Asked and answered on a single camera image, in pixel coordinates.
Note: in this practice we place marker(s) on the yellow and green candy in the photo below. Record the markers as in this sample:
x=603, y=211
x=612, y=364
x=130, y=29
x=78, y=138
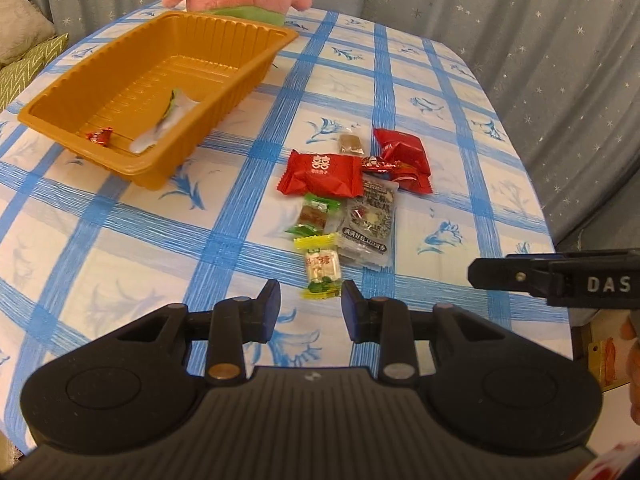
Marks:
x=322, y=266

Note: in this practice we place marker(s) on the clear grey snack packet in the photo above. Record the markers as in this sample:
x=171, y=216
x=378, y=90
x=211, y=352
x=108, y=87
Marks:
x=372, y=220

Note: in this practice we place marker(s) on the puffy red snack packet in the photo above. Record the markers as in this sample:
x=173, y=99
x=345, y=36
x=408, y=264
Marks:
x=405, y=152

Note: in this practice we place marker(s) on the red and white packet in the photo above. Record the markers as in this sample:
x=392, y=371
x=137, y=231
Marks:
x=612, y=465

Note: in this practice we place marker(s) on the blue checked tablecloth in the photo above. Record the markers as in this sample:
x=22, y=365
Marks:
x=150, y=240

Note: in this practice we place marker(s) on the small brown snack bar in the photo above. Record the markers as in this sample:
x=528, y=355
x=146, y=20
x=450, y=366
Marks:
x=351, y=143

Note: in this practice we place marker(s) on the long red patterned snack packet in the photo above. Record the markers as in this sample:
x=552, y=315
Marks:
x=377, y=164

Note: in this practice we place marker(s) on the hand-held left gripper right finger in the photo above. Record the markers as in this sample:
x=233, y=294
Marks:
x=351, y=312

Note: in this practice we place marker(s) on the green patterned cushion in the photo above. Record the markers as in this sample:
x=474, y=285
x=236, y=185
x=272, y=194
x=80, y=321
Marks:
x=25, y=75

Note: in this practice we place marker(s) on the person's right hand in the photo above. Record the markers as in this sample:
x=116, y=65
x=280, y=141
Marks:
x=631, y=327

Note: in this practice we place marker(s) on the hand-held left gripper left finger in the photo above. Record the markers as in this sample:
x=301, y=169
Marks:
x=270, y=310

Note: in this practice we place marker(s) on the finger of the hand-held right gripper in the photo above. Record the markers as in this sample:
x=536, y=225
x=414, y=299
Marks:
x=500, y=274

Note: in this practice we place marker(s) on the grey cushion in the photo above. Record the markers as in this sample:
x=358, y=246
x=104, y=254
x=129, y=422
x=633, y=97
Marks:
x=20, y=20

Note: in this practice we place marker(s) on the yellow box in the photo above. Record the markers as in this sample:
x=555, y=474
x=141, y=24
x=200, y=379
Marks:
x=600, y=365

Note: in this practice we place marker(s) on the orange plastic tray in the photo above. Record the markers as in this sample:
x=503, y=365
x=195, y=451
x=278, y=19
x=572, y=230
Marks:
x=150, y=60

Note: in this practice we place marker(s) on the green and brown candy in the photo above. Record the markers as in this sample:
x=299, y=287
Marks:
x=314, y=214

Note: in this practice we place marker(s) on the small red wrapped candy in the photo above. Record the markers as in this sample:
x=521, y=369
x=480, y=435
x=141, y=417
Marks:
x=98, y=136

